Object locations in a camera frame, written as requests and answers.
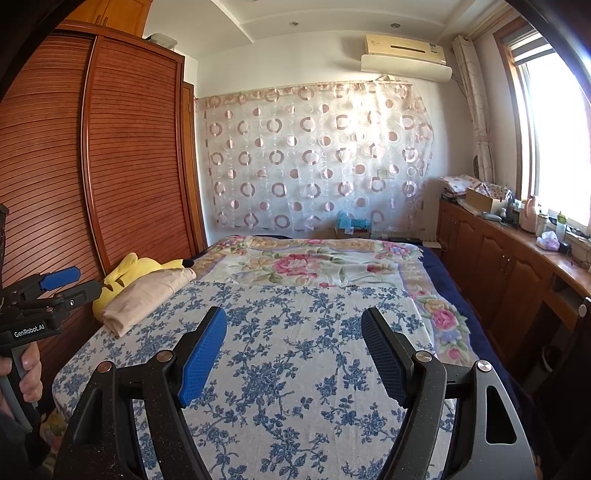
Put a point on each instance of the purple plastic bag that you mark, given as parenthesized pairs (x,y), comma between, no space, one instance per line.
(548,241)

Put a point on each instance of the patterned window curtain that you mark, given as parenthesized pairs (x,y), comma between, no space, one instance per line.
(475,106)

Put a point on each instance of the wooden low cabinet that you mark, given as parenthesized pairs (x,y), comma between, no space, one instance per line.
(498,267)

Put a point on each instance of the pink bottle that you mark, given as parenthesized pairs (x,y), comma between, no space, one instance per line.
(529,214)

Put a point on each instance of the yellow plush toy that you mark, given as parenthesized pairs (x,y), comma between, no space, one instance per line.
(120,272)

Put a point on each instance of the floral wrapping paper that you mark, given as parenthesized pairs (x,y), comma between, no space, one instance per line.
(461,184)

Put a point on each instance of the person's left hand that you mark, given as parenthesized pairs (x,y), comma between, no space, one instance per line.
(32,374)

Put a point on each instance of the white air deflector panel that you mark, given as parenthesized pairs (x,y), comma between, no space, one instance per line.
(404,69)

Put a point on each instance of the white box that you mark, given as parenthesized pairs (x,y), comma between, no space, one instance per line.
(162,40)

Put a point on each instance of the sheer circle-patterned curtain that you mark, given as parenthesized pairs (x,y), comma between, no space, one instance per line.
(314,157)

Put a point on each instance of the wooden slatted wardrobe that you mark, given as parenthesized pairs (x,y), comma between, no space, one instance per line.
(129,161)

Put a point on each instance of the wooden framed window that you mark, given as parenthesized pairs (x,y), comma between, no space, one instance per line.
(554,120)

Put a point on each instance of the green capped bottle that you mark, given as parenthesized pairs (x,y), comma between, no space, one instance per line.
(561,226)

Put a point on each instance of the white air conditioner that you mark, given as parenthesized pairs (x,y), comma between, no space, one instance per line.
(404,46)

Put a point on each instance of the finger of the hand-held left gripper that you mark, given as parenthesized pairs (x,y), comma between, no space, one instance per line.
(60,278)
(78,295)

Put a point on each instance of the beige printed T-shirt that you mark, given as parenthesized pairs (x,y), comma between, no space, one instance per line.
(147,295)

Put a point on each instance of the cardboard box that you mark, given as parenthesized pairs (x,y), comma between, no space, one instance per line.
(480,199)

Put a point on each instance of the blue floral bed sheet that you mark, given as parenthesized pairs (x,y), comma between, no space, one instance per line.
(286,332)

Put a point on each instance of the blue toy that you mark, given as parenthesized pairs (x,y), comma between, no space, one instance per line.
(353,220)

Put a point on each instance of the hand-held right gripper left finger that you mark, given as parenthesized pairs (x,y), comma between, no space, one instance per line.
(203,355)

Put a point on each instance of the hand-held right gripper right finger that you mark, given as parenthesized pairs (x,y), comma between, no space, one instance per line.
(385,355)

